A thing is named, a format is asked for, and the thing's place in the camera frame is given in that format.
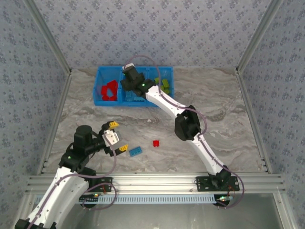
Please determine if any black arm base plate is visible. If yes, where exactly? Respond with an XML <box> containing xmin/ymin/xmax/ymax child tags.
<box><xmin>80</xmin><ymin>176</ymin><xmax>113</xmax><ymax>203</ymax></box>
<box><xmin>195</xmin><ymin>176</ymin><xmax>240</xmax><ymax>191</ymax></box>

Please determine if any aluminium frame leg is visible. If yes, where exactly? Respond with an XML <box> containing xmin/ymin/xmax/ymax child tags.
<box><xmin>273</xmin><ymin>193</ymin><xmax>297</xmax><ymax>229</ymax></box>
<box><xmin>15</xmin><ymin>193</ymin><xmax>37</xmax><ymax>224</ymax></box>

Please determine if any aluminium frame cross rail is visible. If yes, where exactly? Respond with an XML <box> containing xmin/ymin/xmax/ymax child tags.
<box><xmin>23</xmin><ymin>173</ymin><xmax>286</xmax><ymax>194</ymax></box>

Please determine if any blue three-compartment plastic bin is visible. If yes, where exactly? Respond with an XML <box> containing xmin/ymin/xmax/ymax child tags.
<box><xmin>92</xmin><ymin>65</ymin><xmax>176</xmax><ymax>107</ymax></box>

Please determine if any aluminium frame side rail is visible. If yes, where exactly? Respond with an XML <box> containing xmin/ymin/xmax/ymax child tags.
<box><xmin>37</xmin><ymin>69</ymin><xmax>73</xmax><ymax>176</ymax></box>
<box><xmin>234</xmin><ymin>68</ymin><xmax>274</xmax><ymax>174</ymax></box>

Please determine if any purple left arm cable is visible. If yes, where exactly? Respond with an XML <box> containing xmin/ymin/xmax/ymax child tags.
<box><xmin>64</xmin><ymin>143</ymin><xmax>118</xmax><ymax>211</ymax></box>

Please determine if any red two-by-four lego brick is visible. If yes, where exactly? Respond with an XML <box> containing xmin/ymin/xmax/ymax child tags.
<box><xmin>107</xmin><ymin>80</ymin><xmax>119</xmax><ymax>93</ymax></box>

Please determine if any light blue slotted cable duct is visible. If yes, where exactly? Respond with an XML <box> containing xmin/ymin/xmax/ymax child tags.
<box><xmin>98</xmin><ymin>194</ymin><xmax>218</xmax><ymax>204</ymax></box>

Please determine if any aluminium frame upright post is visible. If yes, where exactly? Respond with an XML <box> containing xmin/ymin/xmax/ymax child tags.
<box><xmin>23</xmin><ymin>0</ymin><xmax>72</xmax><ymax>73</ymax></box>
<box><xmin>235</xmin><ymin>0</ymin><xmax>285</xmax><ymax>72</ymax></box>

